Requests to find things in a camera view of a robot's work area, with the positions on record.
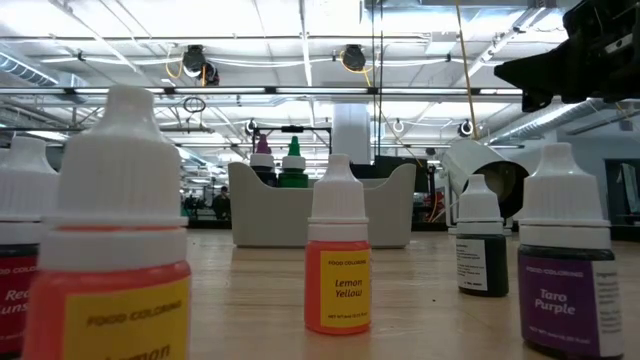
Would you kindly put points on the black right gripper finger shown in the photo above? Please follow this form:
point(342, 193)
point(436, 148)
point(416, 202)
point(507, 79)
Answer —
point(540, 62)
point(545, 85)

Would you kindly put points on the taro purple food colouring bottle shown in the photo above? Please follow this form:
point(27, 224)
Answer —
point(562, 200)

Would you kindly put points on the dark green food colouring bottle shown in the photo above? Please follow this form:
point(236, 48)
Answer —
point(480, 210)

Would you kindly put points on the large green-tipped colouring bottle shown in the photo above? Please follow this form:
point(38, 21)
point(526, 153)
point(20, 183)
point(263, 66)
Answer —
point(294, 177)

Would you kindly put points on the large purple-tipped colouring bottle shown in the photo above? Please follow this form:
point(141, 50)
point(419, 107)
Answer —
point(262, 161)

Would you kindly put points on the red sunset food colouring bottle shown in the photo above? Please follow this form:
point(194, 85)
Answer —
point(22, 190)

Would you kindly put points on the small black ceiling reel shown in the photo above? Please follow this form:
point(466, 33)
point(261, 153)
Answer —
point(460, 131)
point(250, 127)

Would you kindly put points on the white cylindrical spotlight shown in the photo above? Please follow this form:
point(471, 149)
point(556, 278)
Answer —
point(470, 155)

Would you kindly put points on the white building pillar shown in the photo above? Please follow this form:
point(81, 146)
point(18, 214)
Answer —
point(351, 130)

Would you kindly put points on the long ceiling light bar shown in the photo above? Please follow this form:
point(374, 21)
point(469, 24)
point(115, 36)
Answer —
point(320, 91)

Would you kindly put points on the grey plastic bin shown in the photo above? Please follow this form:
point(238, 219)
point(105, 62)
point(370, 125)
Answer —
point(270, 215)

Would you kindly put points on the person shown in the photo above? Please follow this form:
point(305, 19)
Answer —
point(221, 202)

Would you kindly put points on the silver ventilation duct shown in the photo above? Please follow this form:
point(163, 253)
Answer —
point(550, 120)

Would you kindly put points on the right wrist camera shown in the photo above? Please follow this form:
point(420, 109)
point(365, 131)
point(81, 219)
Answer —
point(585, 25)

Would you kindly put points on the background black rig frame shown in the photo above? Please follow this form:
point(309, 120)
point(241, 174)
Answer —
point(292, 129)

